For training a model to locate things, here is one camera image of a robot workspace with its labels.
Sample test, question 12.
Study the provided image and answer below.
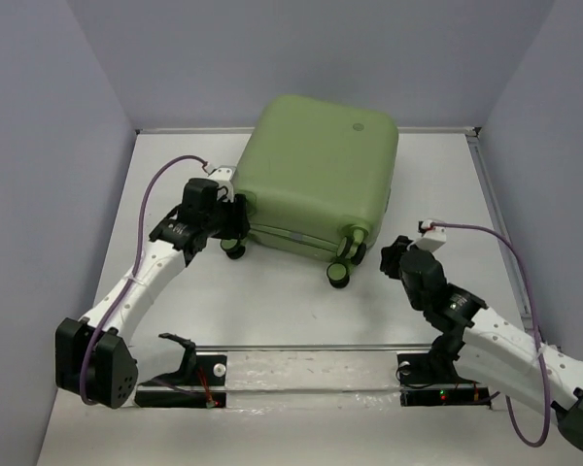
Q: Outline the green hard-shell suitcase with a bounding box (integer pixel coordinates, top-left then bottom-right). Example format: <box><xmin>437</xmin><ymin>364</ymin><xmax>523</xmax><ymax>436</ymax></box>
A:
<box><xmin>232</xmin><ymin>94</ymin><xmax>399</xmax><ymax>289</ymax></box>

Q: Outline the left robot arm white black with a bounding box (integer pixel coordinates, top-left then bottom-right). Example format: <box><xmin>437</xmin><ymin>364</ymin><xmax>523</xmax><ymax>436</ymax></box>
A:
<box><xmin>54</xmin><ymin>166</ymin><xmax>249</xmax><ymax>409</ymax></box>

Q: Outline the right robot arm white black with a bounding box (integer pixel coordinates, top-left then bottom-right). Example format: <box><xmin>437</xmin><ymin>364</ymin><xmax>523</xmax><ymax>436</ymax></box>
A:
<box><xmin>380</xmin><ymin>236</ymin><xmax>583</xmax><ymax>452</ymax></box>

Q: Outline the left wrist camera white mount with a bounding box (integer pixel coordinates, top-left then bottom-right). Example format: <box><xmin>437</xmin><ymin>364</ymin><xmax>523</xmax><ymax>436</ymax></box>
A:
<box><xmin>203</xmin><ymin>162</ymin><xmax>236</xmax><ymax>202</ymax></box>

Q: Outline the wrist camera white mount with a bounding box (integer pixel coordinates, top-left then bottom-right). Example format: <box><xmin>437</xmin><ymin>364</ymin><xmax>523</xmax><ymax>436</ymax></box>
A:
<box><xmin>203</xmin><ymin>162</ymin><xmax>236</xmax><ymax>202</ymax></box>
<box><xmin>413</xmin><ymin>218</ymin><xmax>447</xmax><ymax>252</ymax></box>

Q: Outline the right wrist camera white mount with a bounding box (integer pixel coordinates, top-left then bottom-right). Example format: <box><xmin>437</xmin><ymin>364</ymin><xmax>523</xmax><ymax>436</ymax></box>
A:
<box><xmin>413</xmin><ymin>218</ymin><xmax>447</xmax><ymax>252</ymax></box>

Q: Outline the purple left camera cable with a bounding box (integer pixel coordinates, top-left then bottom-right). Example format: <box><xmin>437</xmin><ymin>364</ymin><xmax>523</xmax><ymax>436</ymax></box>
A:
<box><xmin>79</xmin><ymin>154</ymin><xmax>210</xmax><ymax>407</ymax></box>

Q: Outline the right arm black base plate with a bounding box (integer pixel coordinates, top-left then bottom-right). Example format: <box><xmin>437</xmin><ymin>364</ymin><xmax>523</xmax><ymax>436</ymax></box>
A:
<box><xmin>395</xmin><ymin>352</ymin><xmax>497</xmax><ymax>408</ymax></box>

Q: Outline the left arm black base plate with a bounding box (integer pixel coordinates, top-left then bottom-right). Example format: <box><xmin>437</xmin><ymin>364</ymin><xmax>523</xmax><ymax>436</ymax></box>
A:
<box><xmin>133</xmin><ymin>353</ymin><xmax>227</xmax><ymax>410</ymax></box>

